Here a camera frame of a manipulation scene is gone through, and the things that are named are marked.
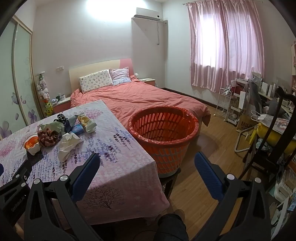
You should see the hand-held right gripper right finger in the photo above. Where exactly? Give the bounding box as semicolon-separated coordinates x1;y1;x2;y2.
194;152;271;241

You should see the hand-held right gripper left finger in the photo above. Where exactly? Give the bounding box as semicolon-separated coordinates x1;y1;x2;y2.
24;152;102;241

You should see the brown plaid scrunchie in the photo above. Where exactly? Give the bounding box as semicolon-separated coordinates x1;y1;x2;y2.
37;130;61;147

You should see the orange plastic laundry basket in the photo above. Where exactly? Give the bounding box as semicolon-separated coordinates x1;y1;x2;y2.
127;106;200;175

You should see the white plastic wrapper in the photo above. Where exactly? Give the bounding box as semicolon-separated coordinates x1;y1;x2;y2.
84;120;97;134

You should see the light green cloth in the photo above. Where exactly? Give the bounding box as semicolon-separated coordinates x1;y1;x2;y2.
39;123;64;135

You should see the yellow snack wrapper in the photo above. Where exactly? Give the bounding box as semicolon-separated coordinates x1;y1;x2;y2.
77;113;93;128

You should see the floral printed tablecloth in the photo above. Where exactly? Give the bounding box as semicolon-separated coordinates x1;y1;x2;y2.
0;100;170;226

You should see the dark wooden stool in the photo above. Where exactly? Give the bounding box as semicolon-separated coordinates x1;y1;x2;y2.
158;168;182;200

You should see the person's leg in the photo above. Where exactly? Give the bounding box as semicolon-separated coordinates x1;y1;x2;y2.
157;209;189;241

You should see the brown paper bag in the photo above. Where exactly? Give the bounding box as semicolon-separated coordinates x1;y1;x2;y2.
236;113;257;133

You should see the white shelf trolley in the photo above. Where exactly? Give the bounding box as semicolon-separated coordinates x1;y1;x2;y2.
228;79;252;123

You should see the yellow cushion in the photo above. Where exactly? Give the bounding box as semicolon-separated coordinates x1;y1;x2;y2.
257;123;296;154

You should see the pink white nightstand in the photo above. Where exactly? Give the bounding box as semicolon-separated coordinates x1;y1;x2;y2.
50;96;72;114
139;78;156;88

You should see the pile of packaged goods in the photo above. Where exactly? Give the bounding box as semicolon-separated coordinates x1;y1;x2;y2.
268;162;296;232

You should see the white paper bag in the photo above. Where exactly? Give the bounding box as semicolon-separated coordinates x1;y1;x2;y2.
238;91;250;109

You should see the wardrobe with flower print doors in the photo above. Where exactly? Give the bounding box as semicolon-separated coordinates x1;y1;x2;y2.
0;15;47;139

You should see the grey hanging garment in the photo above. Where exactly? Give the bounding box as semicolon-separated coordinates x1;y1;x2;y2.
248;81;263;116

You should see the printed magazine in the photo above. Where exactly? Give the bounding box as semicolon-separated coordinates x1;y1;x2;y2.
258;115;296;141

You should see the white floral pillow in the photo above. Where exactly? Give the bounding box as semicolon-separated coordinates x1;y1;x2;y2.
79;70;114;94

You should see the salmon duvet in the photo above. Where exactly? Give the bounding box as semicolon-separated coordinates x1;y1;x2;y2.
70;75;211;139

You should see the cluttered white desk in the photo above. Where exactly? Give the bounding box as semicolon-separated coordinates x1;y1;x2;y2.
254;83;296;116

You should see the pink striped pillow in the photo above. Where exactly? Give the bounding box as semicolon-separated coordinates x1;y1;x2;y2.
109;67;132;85

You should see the cream pink bed headboard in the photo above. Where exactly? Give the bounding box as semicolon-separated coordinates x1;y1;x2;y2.
69;58;134;93

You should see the dark wooden chair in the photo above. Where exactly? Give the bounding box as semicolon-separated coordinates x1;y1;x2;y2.
239;86;296;176

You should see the pink curtain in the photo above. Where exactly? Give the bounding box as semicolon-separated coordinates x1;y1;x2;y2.
187;0;265;90

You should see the pink white bookshelf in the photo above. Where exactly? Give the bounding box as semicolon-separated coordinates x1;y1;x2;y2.
290;40;296;77

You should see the white air conditioner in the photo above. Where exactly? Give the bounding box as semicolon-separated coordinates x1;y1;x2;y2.
132;7;163;22

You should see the white tubular frame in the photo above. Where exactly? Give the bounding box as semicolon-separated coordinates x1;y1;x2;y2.
235;128;252;153

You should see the white wire rack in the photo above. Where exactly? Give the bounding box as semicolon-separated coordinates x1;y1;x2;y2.
215;88;232;121

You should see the hanging string of plush toys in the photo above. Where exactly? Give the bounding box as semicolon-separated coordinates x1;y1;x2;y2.
36;73;50;102

